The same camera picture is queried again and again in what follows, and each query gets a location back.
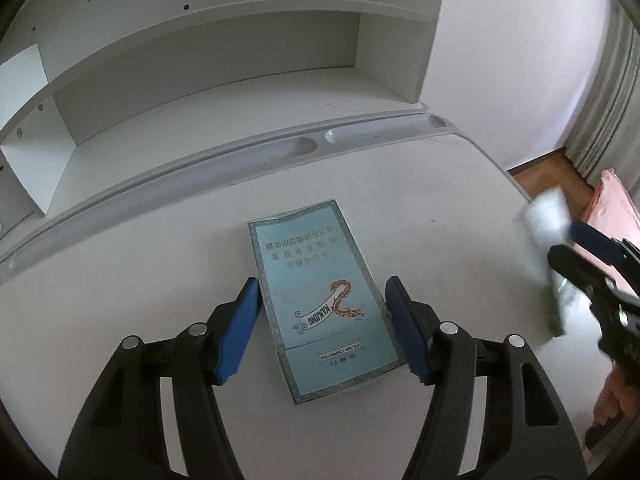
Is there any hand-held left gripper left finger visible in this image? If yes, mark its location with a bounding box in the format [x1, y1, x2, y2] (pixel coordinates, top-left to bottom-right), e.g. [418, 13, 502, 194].
[59, 276, 262, 480]

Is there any light blue cigarette pack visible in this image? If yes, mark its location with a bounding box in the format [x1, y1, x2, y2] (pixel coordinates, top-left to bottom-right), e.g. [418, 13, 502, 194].
[247, 200, 407, 405]

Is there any person's right hand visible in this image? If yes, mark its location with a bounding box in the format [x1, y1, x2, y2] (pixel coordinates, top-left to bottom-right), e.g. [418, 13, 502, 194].
[594, 372, 633, 428]

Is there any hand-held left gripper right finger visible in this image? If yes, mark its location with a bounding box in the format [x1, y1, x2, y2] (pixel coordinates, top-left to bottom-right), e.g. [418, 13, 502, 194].
[385, 275, 586, 480]

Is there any green white cardboard box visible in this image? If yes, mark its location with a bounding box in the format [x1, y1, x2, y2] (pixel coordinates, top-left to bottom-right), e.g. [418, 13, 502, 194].
[515, 187, 573, 338]

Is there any grey curtain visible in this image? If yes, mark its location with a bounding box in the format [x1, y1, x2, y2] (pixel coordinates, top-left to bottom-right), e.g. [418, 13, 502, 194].
[565, 5, 640, 191]

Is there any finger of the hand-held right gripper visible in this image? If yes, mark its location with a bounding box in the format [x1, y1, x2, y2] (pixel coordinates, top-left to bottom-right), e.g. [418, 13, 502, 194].
[569, 220, 640, 306]
[547, 245, 626, 311]

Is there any pink cloth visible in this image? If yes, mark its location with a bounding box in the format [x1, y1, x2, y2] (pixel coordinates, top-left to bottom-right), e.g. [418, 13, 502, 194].
[582, 170, 640, 281]

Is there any white desk shelf unit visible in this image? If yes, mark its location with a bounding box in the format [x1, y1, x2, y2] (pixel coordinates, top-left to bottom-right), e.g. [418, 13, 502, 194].
[0, 0, 448, 233]

